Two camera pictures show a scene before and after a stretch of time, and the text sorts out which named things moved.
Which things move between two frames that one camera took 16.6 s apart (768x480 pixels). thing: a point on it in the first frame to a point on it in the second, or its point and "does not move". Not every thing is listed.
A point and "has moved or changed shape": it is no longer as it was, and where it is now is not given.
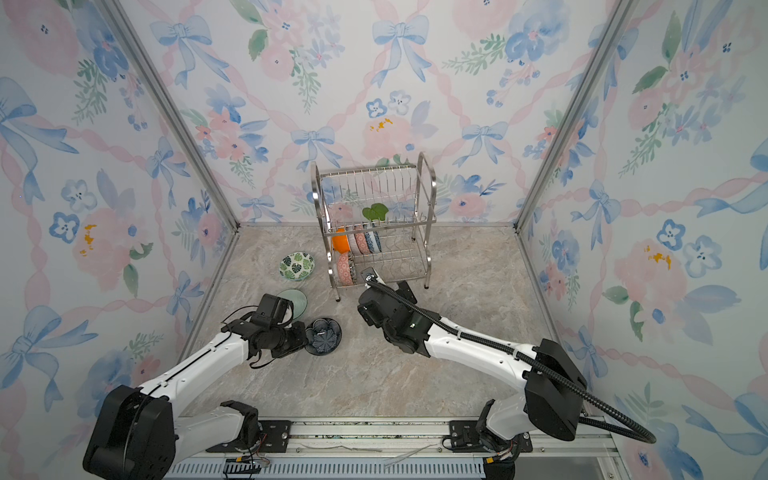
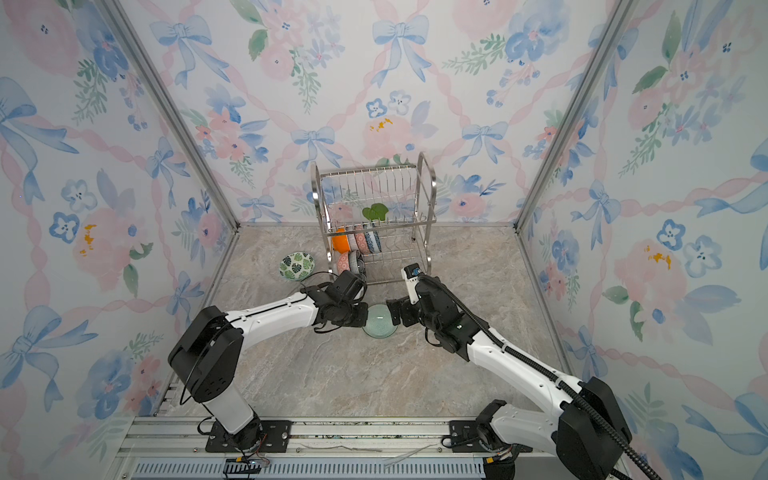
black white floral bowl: x=362 y=243 does not move
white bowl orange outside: x=340 y=243 does not move
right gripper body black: x=365 y=316 to x=413 y=316
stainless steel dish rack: x=378 y=222 does not move
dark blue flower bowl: x=323 y=336 to x=357 y=263
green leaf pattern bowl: x=297 y=266 does not move
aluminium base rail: x=406 y=450 does not move
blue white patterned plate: x=374 y=242 does not move
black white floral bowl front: x=344 y=269 does not move
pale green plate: x=299 y=301 has moved or changed shape
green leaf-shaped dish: x=376 y=211 does not move
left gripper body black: x=287 y=339 to x=353 y=316
